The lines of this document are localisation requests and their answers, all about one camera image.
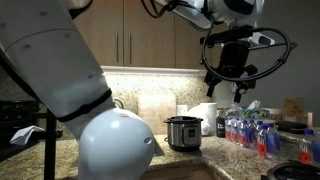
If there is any black camera stand pole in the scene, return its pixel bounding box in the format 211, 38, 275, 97
33, 108, 64, 180

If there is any white paper towel roll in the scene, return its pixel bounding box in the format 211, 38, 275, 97
188, 102, 218, 137

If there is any wooden wall cabinet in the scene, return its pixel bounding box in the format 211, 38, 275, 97
71, 0, 234, 77

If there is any dark jar with label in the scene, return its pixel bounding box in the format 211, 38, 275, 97
215, 109, 227, 138

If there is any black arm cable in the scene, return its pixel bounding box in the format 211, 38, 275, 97
139, 0, 298, 83

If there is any black pressure cooker lid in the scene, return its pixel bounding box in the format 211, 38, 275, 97
261, 159, 320, 180

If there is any beige cutting board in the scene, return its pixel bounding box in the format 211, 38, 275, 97
137, 92, 178, 135

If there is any wooden base cabinet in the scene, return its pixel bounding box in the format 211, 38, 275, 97
141, 162, 228, 180

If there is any black stove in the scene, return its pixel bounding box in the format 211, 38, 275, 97
0, 99, 41, 163

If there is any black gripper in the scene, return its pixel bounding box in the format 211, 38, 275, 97
203, 41, 259, 104

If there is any white crumpled cloth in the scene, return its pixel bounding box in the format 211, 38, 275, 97
9, 125, 45, 146

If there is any black pouch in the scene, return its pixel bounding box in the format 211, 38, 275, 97
275, 120, 308, 135

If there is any Fiji water bottle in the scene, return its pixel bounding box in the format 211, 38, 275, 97
298, 128, 316, 165
257, 124, 269, 158
266, 122, 281, 157
231, 117, 242, 145
311, 131, 320, 168
239, 119, 250, 148
225, 116, 234, 141

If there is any brown cardboard box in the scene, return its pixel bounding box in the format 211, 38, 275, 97
283, 97, 305, 123

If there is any colourful tissue box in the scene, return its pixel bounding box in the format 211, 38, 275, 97
242, 99, 272, 120

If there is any white wall outlet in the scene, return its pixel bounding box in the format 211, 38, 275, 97
176, 104, 188, 117

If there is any steel pressure cooker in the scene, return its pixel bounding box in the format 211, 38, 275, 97
163, 115, 204, 153

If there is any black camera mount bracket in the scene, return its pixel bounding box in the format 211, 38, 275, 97
199, 26, 256, 48

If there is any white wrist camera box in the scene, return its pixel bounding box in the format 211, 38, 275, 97
247, 31, 276, 48

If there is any curved metal faucet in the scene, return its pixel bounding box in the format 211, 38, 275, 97
113, 97, 125, 110

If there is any clear plastic bag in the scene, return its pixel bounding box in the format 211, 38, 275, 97
223, 103, 245, 120

